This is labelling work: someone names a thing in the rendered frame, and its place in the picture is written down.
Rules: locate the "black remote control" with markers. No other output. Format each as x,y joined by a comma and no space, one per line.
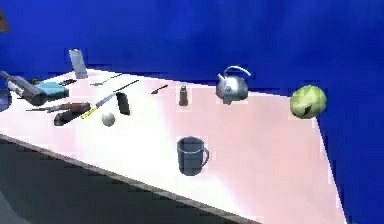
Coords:
67,82

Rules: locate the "black phone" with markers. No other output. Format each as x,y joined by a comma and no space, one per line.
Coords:
123,103

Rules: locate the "grey fork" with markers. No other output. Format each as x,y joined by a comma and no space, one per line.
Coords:
106,80

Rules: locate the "silver kettle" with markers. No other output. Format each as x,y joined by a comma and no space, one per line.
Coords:
232,87

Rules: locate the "black thin utensil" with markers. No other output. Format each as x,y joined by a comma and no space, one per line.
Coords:
126,86

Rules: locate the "light blue sponge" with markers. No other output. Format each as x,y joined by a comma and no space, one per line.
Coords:
52,89

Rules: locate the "brown pepper shaker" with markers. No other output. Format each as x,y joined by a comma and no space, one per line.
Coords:
183,96

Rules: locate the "green lettuce head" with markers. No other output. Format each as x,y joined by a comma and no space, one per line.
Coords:
306,101

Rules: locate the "white egg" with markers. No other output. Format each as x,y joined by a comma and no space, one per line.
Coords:
108,119

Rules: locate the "blue-grey mug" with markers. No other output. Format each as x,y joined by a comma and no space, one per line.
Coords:
191,160

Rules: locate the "blue plate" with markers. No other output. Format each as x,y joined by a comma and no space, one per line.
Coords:
4,100

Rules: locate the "white kitchen counter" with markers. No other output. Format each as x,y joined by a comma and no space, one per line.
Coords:
213,140

